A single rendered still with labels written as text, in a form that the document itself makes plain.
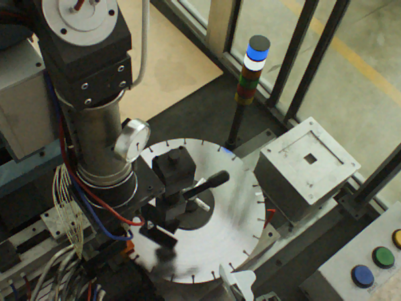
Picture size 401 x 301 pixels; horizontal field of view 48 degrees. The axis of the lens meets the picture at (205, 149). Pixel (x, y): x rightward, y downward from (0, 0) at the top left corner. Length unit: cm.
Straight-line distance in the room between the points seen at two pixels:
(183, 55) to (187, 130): 28
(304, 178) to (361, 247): 20
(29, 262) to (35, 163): 23
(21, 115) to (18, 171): 42
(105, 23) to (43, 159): 57
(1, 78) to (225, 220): 60
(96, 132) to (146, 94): 87
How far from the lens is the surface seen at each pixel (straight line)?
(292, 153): 112
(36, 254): 104
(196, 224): 93
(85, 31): 37
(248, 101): 107
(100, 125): 48
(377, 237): 110
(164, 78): 139
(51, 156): 92
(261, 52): 94
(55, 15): 37
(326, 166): 113
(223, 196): 97
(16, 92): 48
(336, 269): 104
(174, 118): 131
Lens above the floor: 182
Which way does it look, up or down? 59 degrees down
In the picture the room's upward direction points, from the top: 11 degrees clockwise
